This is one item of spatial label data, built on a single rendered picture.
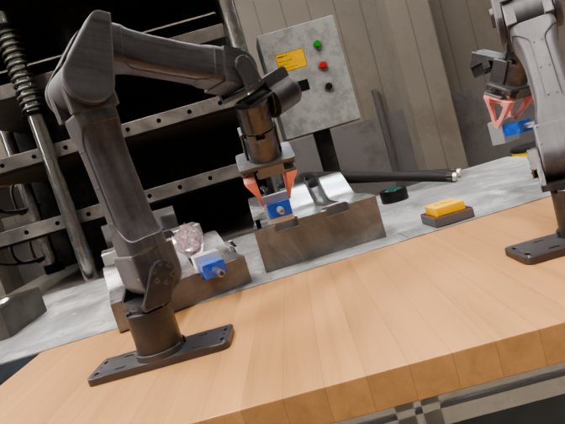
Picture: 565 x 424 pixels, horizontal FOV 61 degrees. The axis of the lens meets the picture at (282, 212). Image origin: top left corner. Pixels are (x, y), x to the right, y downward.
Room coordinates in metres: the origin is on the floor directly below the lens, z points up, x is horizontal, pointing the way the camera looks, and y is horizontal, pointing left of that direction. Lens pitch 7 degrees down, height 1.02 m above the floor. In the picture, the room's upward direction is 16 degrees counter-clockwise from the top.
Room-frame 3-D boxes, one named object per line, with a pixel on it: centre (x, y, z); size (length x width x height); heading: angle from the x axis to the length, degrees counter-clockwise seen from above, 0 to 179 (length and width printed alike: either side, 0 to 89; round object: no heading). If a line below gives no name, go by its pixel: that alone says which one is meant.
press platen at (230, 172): (2.11, 0.58, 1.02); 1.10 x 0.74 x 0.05; 92
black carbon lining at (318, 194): (1.19, -0.04, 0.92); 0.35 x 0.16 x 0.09; 2
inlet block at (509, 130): (1.06, -0.57, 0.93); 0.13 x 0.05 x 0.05; 24
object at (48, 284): (2.06, 0.58, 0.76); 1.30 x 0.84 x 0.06; 92
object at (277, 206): (0.87, 0.00, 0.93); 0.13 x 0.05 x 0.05; 3
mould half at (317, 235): (1.21, -0.05, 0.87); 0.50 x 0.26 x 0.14; 2
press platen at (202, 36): (2.12, 0.58, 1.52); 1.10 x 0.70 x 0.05; 92
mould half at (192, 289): (1.11, 0.30, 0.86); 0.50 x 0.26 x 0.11; 20
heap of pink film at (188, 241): (1.11, 0.29, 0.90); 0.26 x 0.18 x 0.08; 20
